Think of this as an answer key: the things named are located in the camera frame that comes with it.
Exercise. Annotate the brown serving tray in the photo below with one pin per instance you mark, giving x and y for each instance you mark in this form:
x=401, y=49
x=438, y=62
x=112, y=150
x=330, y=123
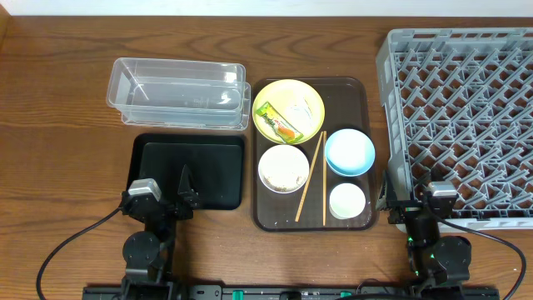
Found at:
x=345, y=107

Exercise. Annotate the grey dishwasher rack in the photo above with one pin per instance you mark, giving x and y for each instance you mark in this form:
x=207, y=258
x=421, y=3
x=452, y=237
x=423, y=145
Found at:
x=459, y=100

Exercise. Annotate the clear plastic waste bin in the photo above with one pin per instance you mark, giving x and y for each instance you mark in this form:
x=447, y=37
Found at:
x=180, y=94

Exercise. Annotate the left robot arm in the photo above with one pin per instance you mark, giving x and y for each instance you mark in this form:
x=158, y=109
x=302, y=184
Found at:
x=149, y=253

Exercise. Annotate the white rice bowl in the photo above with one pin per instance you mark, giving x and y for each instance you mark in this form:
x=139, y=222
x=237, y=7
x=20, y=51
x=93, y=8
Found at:
x=283, y=159

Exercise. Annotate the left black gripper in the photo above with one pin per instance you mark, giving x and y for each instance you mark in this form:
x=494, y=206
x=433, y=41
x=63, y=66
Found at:
x=165, y=207

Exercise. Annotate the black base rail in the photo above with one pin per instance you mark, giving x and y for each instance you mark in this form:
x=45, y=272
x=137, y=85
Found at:
x=215, y=292

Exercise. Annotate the leftover rice pile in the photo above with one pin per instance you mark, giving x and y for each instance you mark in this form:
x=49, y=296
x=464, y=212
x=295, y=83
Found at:
x=284, y=182

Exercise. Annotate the green orange snack wrapper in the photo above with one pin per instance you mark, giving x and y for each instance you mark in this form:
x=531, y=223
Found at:
x=280, y=126

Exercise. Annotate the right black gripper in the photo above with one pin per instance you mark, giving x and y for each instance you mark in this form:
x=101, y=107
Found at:
x=389, y=200

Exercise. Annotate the black waste tray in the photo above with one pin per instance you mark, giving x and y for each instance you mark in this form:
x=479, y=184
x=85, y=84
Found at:
x=215, y=162

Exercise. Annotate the yellow plate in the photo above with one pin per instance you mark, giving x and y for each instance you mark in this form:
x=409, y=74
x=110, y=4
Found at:
x=282, y=93

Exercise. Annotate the small white cup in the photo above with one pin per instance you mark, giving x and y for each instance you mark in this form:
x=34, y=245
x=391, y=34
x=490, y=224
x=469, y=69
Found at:
x=346, y=201

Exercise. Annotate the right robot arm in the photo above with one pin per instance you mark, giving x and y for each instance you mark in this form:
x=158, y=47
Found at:
x=440, y=263

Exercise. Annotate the light blue bowl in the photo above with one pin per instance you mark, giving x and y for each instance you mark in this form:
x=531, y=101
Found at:
x=350, y=152

